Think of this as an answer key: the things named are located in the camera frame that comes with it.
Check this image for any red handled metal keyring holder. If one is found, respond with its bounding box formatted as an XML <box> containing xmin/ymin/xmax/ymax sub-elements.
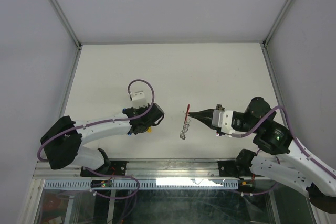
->
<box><xmin>180</xmin><ymin>104</ymin><xmax>190</xmax><ymax>140</ymax></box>

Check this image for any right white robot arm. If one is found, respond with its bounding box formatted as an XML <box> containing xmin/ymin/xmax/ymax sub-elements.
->
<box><xmin>188</xmin><ymin>97</ymin><xmax>335</xmax><ymax>214</ymax></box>

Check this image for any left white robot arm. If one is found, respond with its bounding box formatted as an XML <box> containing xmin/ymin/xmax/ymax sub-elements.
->
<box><xmin>38</xmin><ymin>103</ymin><xmax>165</xmax><ymax>176</ymax></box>

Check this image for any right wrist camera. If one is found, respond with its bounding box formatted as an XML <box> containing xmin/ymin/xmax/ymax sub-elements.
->
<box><xmin>222</xmin><ymin>110</ymin><xmax>242</xmax><ymax>138</ymax></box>

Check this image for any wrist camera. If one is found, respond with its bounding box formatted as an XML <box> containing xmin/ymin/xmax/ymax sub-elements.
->
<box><xmin>130</xmin><ymin>91</ymin><xmax>148</xmax><ymax>109</ymax></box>
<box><xmin>222</xmin><ymin>110</ymin><xmax>242</xmax><ymax>138</ymax></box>

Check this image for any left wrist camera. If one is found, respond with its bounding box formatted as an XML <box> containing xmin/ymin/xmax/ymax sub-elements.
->
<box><xmin>130</xmin><ymin>91</ymin><xmax>148</xmax><ymax>109</ymax></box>

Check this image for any aluminium front rail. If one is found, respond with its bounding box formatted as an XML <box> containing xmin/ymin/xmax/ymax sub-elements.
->
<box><xmin>33</xmin><ymin>157</ymin><xmax>314</xmax><ymax>180</ymax></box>

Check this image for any slotted cable duct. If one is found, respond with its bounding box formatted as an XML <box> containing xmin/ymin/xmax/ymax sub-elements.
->
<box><xmin>44</xmin><ymin>177</ymin><xmax>239</xmax><ymax>190</ymax></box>

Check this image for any right aluminium frame post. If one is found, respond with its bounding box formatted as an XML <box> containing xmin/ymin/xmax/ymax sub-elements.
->
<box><xmin>262</xmin><ymin>0</ymin><xmax>295</xmax><ymax>47</ymax></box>

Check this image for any aluminium frame post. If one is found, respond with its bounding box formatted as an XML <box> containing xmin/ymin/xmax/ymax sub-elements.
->
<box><xmin>48</xmin><ymin>0</ymin><xmax>82</xmax><ymax>50</ymax></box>
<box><xmin>262</xmin><ymin>0</ymin><xmax>295</xmax><ymax>47</ymax></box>

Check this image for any left aluminium frame post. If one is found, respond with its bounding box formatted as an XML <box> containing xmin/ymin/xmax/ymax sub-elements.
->
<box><xmin>48</xmin><ymin>0</ymin><xmax>82</xmax><ymax>50</ymax></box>

